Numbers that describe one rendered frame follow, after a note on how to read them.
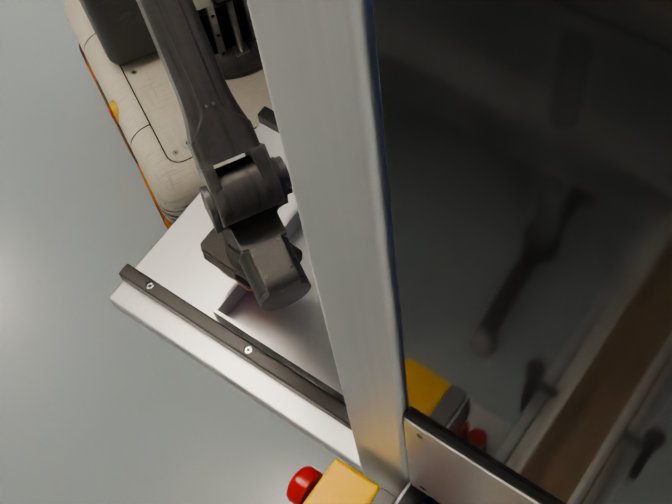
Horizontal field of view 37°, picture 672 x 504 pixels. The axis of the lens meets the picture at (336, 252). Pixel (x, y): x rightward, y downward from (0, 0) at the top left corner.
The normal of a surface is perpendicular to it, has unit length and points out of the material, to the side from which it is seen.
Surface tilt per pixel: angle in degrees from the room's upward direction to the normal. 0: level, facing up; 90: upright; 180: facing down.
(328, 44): 90
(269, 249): 13
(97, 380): 0
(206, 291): 0
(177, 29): 41
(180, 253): 0
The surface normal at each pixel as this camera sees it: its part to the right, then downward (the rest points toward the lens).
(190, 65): 0.23, 0.15
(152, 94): -0.09, -0.47
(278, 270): 0.04, -0.31
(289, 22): -0.58, 0.74
